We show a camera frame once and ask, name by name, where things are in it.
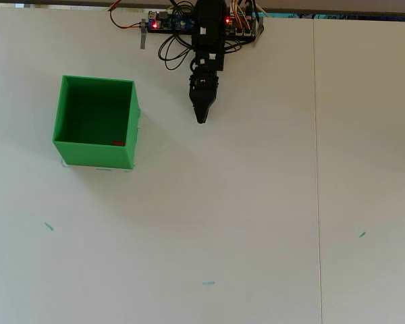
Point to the blue circuit board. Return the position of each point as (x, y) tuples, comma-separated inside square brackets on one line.
[(170, 21)]

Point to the grey tape strip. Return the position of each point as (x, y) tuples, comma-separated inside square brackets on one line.
[(143, 37)]

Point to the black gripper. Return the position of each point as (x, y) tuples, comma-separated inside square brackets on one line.
[(206, 62)]

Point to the green plastic bin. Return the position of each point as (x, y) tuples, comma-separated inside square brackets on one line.
[(94, 156)]

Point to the red block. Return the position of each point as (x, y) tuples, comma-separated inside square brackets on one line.
[(118, 143)]

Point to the circuit board with jumper sockets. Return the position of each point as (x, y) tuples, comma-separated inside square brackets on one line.
[(238, 25)]

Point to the clear tape piece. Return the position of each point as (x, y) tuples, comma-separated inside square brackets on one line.
[(65, 164), (128, 170)]

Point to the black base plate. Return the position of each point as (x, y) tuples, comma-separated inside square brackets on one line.
[(162, 32)]

